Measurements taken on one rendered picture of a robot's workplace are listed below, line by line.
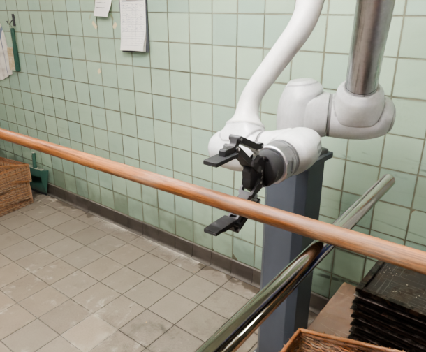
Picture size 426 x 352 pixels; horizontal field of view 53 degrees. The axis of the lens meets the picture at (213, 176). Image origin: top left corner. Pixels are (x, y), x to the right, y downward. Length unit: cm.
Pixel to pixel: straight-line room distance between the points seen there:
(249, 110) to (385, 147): 96
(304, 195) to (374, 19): 65
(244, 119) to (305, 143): 18
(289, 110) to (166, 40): 115
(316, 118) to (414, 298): 65
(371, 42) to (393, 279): 66
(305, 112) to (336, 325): 70
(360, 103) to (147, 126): 158
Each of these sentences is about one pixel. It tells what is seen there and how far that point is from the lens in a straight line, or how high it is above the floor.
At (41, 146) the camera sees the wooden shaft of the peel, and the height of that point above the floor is 119.
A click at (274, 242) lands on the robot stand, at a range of 171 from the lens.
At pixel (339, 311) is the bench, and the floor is 58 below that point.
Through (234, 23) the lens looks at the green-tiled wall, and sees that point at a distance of 219.
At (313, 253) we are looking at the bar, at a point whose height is 117.
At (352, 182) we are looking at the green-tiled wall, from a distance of 203.
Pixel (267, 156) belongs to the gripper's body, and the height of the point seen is 123.
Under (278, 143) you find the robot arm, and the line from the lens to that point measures 94.
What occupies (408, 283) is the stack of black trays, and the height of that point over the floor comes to 83.
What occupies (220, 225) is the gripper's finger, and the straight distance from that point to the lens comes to 81.
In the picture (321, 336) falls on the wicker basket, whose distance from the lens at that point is 117.
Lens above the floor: 152
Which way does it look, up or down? 22 degrees down
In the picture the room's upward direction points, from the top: straight up
